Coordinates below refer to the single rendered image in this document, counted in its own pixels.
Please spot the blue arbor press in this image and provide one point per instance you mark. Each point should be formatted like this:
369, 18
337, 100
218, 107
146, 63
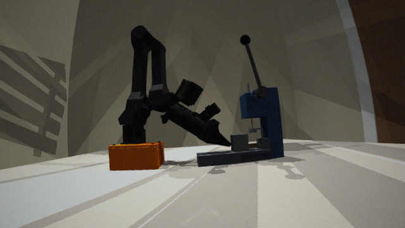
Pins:
262, 103

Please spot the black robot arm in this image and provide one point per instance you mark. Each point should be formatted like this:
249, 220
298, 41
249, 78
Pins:
139, 106

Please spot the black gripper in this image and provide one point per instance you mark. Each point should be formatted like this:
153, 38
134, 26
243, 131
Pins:
207, 131

